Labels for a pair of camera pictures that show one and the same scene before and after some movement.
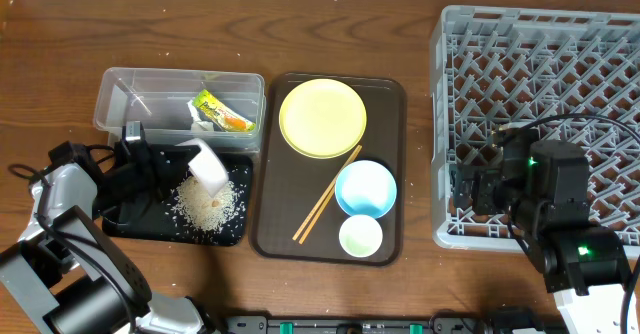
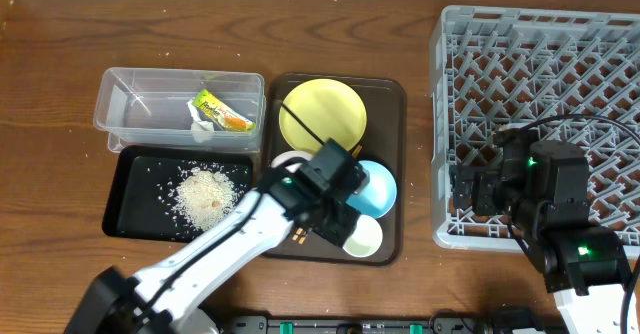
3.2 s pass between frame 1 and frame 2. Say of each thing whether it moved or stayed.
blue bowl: stayed
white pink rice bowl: moved
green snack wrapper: stayed
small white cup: stayed
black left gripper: moved
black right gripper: stayed
